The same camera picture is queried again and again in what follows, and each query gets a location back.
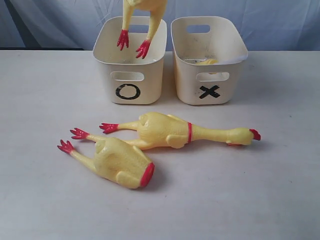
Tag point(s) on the yellow rubber chicken with head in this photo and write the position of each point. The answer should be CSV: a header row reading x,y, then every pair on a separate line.
x,y
156,129

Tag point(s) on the headless yellow rubber chicken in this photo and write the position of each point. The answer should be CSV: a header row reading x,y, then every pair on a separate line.
x,y
113,159

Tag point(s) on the detached yellow chicken head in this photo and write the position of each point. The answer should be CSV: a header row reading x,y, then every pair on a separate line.
x,y
209,61

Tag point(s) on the large yellow rubber chicken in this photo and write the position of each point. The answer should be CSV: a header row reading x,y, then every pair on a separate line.
x,y
156,9

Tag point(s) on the cream bin marked O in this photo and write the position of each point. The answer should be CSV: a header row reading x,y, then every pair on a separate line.
x,y
128,79

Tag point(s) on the cream bin marked X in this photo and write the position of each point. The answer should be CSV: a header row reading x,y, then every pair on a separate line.
x,y
198,38

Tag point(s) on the grey backdrop curtain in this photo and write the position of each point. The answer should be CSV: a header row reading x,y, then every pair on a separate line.
x,y
265,25

